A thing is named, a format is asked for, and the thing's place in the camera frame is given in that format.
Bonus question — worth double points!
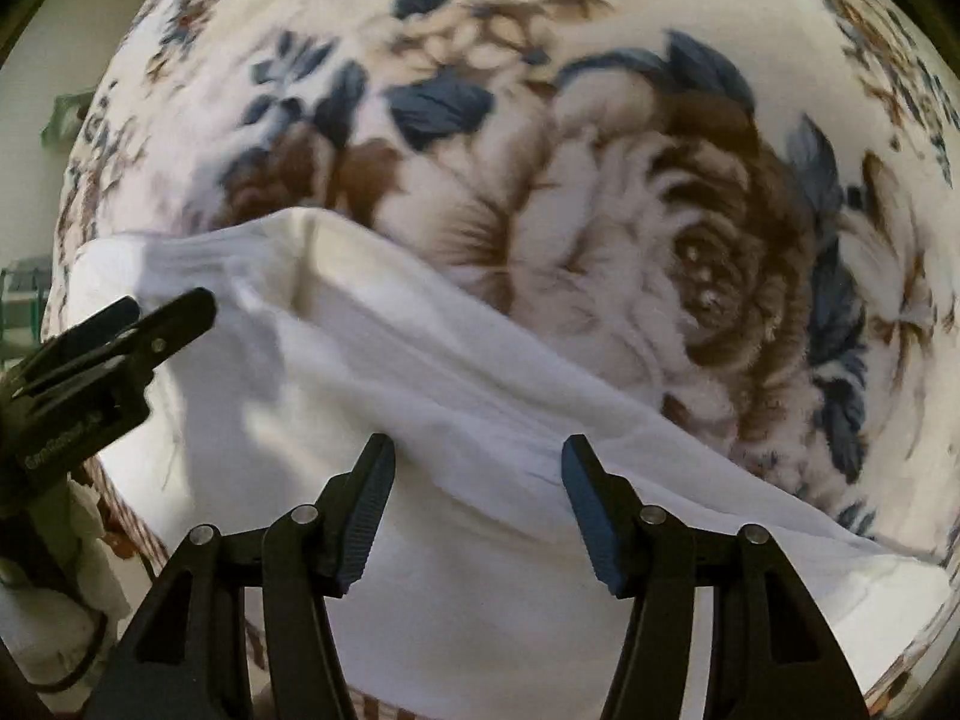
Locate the floral fleece blanket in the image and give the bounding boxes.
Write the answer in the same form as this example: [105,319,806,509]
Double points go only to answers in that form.
[47,0,958,718]

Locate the white pants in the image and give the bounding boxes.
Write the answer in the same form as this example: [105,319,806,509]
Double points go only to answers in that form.
[65,210,950,718]

